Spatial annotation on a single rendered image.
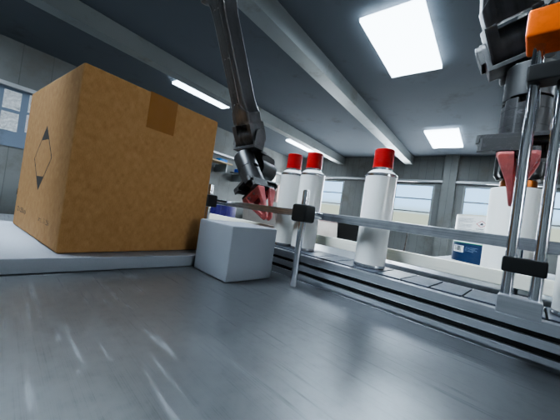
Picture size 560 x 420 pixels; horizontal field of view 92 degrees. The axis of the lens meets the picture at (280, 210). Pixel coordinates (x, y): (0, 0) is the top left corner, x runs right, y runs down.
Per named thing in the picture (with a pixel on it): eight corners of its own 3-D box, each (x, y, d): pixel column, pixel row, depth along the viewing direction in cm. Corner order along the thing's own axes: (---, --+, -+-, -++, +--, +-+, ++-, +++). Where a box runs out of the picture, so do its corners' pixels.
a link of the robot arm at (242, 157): (228, 157, 74) (242, 143, 72) (246, 164, 79) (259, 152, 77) (235, 177, 71) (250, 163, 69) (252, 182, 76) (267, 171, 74)
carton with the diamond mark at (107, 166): (200, 249, 57) (218, 122, 57) (55, 253, 37) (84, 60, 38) (132, 227, 75) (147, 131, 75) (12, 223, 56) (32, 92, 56)
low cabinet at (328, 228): (278, 237, 1018) (282, 212, 1018) (341, 251, 861) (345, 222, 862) (238, 237, 855) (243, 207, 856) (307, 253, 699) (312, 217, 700)
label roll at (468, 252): (552, 277, 75) (560, 226, 75) (502, 272, 69) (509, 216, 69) (481, 262, 94) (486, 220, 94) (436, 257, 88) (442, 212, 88)
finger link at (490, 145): (474, 205, 46) (482, 150, 46) (532, 210, 41) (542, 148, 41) (467, 200, 41) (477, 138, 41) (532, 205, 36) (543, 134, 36)
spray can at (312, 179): (319, 252, 58) (332, 156, 58) (304, 252, 54) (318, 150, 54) (300, 247, 61) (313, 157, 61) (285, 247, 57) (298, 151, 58)
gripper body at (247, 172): (279, 187, 71) (270, 167, 74) (250, 180, 64) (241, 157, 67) (263, 202, 75) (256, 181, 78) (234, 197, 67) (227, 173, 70)
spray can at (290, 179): (298, 247, 61) (312, 157, 62) (283, 247, 58) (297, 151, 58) (282, 242, 65) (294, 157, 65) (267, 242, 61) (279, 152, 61)
